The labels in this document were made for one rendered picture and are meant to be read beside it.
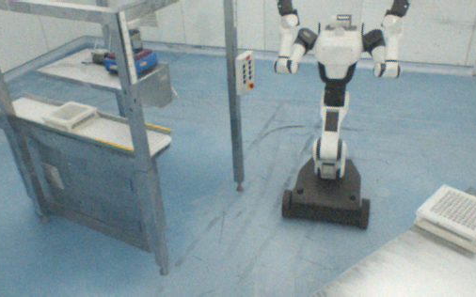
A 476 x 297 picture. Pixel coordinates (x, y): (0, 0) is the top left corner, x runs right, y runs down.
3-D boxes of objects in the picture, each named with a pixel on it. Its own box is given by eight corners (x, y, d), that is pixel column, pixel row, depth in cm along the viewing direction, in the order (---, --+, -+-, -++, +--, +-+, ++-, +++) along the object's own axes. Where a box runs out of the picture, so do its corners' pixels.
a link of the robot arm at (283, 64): (276, 38, 268) (272, 70, 269) (292, 38, 262) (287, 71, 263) (284, 41, 276) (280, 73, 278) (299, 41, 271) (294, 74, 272)
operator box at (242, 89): (255, 86, 318) (254, 51, 304) (243, 96, 305) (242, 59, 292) (247, 85, 320) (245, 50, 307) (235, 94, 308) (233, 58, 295)
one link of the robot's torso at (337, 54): (312, 69, 314) (315, 17, 295) (363, 71, 305) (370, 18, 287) (307, 86, 290) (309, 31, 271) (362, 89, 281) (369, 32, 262)
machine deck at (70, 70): (168, 70, 248) (167, 62, 246) (122, 96, 221) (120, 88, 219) (87, 54, 277) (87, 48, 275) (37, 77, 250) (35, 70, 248)
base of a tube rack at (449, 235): (501, 222, 185) (503, 217, 183) (476, 254, 171) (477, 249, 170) (440, 196, 200) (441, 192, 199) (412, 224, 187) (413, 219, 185)
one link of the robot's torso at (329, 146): (314, 160, 300) (322, 94, 310) (341, 163, 296) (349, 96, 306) (313, 154, 286) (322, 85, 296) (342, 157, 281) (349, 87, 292)
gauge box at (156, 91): (173, 101, 258) (168, 68, 248) (162, 108, 251) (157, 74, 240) (144, 94, 268) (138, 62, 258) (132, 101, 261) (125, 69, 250)
